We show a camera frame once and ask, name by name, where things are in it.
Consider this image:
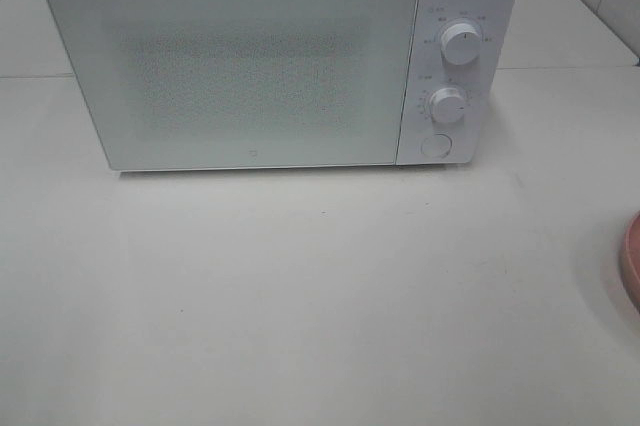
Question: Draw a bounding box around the round white door button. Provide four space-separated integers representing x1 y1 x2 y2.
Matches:
420 134 452 159

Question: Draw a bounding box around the pink round plate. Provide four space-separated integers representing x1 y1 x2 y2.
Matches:
619 212 639 311

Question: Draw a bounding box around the white microwave door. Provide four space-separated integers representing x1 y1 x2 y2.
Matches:
47 0 416 171

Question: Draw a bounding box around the lower white timer knob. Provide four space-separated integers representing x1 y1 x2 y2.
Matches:
428 87 467 124

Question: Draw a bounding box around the upper white power knob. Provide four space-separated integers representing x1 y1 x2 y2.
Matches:
439 18 483 66

